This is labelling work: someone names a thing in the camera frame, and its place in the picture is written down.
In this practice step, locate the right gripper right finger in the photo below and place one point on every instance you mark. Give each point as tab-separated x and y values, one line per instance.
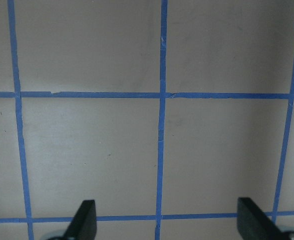
253	224

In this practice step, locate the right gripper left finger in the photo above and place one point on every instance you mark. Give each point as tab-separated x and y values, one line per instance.
84	224

